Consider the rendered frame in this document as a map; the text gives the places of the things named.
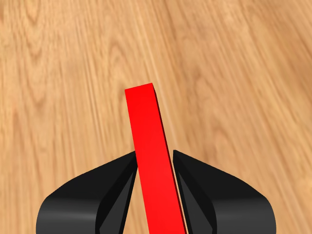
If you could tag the thin red peg bar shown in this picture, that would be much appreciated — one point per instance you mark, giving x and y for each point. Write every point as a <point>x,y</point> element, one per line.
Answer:
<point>153,158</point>

